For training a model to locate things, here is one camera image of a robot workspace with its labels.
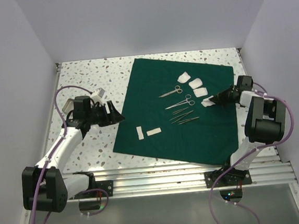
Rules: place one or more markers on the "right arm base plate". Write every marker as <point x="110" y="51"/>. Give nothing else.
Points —
<point x="232" y="178"/>

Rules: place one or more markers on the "long tweezers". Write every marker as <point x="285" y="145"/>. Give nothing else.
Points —
<point x="177" y="118"/>
<point x="188" y="120"/>

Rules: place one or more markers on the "white strip packet right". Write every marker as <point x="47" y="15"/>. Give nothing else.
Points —
<point x="154" y="131"/>

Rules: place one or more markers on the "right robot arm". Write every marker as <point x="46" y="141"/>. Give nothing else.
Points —
<point x="264" y="125"/>

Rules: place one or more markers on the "metal instrument tray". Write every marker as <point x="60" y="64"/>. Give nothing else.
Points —
<point x="68" y="106"/>

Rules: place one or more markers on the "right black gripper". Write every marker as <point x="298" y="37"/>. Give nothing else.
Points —
<point x="219" y="99"/>

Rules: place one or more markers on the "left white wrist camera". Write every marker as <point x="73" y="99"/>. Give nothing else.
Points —
<point x="98" y="95"/>

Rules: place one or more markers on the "silver surgical scissors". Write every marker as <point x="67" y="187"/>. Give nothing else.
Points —
<point x="177" y="89"/>

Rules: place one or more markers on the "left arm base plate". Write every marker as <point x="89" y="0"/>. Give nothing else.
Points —
<point x="105" y="186"/>

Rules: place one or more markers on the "aluminium rail frame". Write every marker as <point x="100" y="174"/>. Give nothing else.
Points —
<point x="138" y="175"/>

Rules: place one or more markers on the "white strip packet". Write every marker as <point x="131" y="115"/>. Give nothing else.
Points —
<point x="139" y="133"/>
<point x="154" y="131"/>

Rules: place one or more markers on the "green surgical drape cloth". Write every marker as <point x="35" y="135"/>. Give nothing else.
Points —
<point x="211" y="139"/>

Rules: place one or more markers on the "white strip packet left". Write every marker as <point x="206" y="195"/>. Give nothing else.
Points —
<point x="139" y="133"/>

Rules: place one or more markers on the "long tweezers middle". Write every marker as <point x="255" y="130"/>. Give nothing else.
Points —
<point x="177" y="118"/>

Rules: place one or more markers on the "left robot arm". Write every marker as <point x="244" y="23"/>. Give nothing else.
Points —
<point x="43" y="186"/>

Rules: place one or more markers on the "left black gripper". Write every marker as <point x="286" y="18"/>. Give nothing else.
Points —
<point x="113" y="118"/>

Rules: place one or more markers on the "long tweezers lower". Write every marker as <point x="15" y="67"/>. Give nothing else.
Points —
<point x="188" y="120"/>

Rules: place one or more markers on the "white gauze pad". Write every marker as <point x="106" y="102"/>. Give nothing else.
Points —
<point x="200" y="92"/>
<point x="196" y="83"/>
<point x="207" y="102"/>
<point x="183" y="78"/>

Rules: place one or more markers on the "silver hemostat forceps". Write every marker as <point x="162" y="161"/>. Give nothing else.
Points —
<point x="188" y="100"/>

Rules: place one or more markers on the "short tweezers upper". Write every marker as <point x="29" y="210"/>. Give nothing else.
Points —
<point x="180" y="110"/>

